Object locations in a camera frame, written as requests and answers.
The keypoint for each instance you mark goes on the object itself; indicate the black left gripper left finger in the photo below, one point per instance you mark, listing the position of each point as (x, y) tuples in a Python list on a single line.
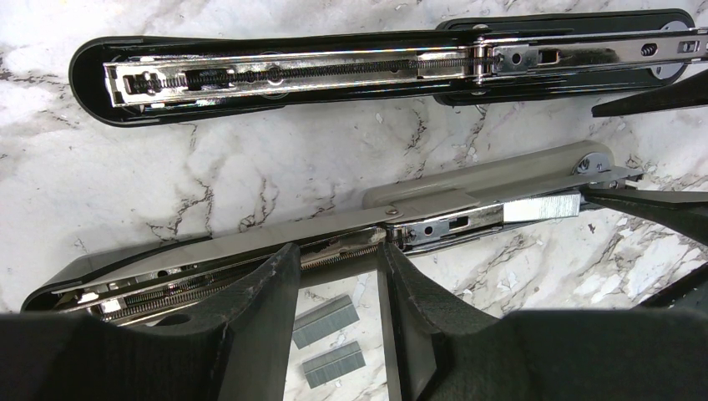
[(233, 345)]

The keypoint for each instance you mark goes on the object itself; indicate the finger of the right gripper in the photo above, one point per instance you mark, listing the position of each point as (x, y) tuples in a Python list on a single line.
[(688, 93)]

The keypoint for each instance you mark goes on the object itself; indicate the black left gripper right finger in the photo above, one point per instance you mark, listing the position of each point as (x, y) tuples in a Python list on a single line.
[(438, 347)]

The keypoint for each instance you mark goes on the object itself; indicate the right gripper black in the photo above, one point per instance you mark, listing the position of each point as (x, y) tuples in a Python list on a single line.
[(682, 211)]

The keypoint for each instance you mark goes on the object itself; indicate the black stapler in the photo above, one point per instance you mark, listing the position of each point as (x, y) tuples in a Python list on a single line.
[(143, 81)]

